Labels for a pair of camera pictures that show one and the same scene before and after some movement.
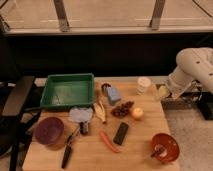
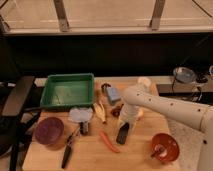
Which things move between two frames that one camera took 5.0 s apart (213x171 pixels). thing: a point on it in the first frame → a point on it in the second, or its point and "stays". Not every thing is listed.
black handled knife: x=68 y=148 stays
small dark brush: x=83 y=127 stays
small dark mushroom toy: x=104 y=88 stays
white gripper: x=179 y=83 → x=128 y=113
